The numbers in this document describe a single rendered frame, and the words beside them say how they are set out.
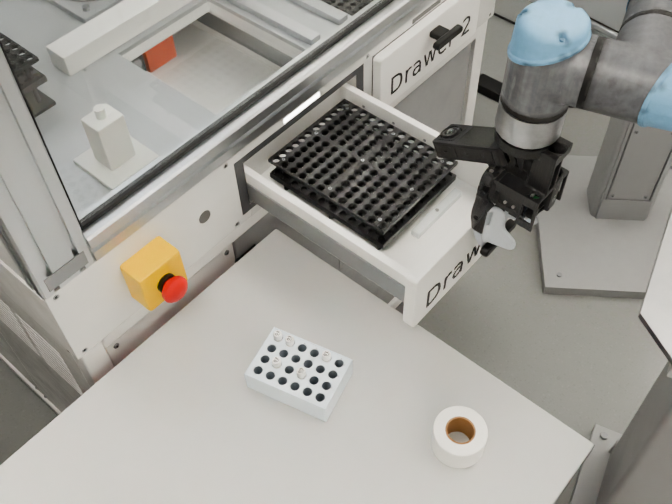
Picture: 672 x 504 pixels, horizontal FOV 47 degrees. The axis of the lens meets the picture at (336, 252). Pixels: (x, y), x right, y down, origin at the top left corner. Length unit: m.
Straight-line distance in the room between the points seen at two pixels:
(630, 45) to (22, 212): 0.67
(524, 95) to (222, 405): 0.58
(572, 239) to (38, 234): 1.61
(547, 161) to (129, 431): 0.64
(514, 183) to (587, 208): 1.39
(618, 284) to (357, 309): 1.15
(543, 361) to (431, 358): 0.95
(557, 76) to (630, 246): 1.48
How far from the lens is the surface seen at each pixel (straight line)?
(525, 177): 0.96
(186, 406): 1.11
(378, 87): 1.33
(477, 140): 0.97
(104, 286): 1.08
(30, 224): 0.94
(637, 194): 2.27
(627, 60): 0.84
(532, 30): 0.82
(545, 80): 0.84
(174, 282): 1.06
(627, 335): 2.15
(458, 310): 2.10
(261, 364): 1.08
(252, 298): 1.19
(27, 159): 0.90
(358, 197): 1.12
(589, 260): 2.22
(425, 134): 1.23
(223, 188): 1.15
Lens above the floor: 1.73
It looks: 52 degrees down
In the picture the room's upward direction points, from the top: 2 degrees counter-clockwise
